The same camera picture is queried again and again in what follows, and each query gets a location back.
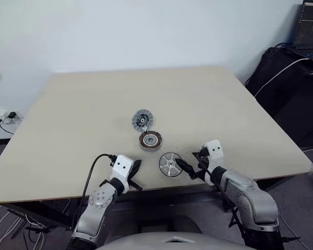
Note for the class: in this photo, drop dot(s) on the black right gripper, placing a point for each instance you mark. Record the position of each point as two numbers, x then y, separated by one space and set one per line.
204 164

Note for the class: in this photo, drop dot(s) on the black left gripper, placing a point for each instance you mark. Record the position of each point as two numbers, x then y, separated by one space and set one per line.
131 182

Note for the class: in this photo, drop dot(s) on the silver spoked rotor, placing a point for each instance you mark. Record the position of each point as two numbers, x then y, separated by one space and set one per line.
169 164

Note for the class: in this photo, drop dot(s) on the motor housing with copper windings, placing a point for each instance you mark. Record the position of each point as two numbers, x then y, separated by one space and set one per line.
143 142

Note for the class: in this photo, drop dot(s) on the round grey motor lid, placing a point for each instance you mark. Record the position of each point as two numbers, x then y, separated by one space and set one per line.
137 117

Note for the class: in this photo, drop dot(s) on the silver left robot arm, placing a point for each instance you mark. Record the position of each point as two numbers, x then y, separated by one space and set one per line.
99 200

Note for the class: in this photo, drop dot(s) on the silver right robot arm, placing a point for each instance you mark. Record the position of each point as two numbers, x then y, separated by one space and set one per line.
250 198

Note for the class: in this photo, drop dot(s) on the grey robot torso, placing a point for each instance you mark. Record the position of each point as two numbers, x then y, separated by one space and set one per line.
146 242

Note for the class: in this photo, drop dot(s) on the large black bag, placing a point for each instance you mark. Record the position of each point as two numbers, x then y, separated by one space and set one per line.
289 104

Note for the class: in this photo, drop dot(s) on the black folded stand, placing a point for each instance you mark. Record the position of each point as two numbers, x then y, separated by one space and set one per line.
36 229

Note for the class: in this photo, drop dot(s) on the black plug adapter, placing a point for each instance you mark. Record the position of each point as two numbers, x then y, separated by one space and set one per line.
11 115

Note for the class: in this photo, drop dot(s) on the black open laptop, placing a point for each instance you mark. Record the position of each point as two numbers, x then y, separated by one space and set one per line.
310 26

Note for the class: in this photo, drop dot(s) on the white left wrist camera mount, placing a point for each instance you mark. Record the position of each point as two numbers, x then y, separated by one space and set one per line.
121 165

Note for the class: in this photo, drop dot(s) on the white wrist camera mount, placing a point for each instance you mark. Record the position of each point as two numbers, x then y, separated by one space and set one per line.
214 151
121 165

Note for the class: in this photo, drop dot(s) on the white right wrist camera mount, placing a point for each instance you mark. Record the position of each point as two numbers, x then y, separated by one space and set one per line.
214 151

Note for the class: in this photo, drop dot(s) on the white wall power outlet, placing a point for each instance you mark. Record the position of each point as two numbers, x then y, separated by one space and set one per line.
19 117

